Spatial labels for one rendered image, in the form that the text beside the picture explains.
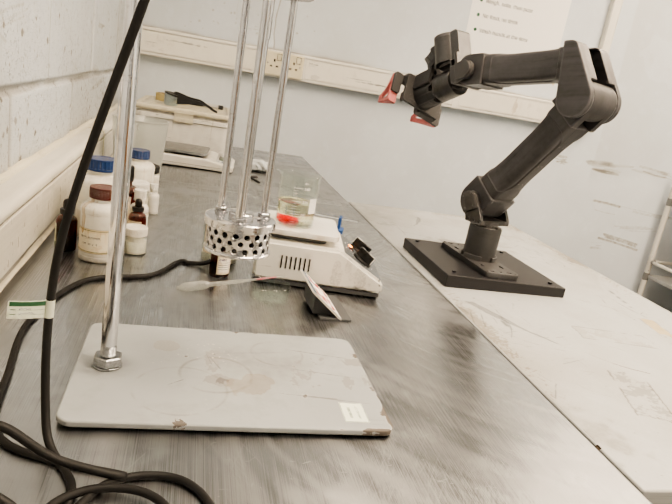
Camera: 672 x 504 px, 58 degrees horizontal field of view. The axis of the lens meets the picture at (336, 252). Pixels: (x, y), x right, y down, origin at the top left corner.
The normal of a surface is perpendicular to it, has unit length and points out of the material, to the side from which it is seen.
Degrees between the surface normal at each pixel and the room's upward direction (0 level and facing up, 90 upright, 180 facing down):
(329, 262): 90
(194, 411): 0
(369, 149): 90
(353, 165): 90
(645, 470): 0
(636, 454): 0
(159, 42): 90
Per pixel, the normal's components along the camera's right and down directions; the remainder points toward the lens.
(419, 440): 0.17, -0.95
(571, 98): -0.81, 0.00
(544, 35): 0.22, 0.30
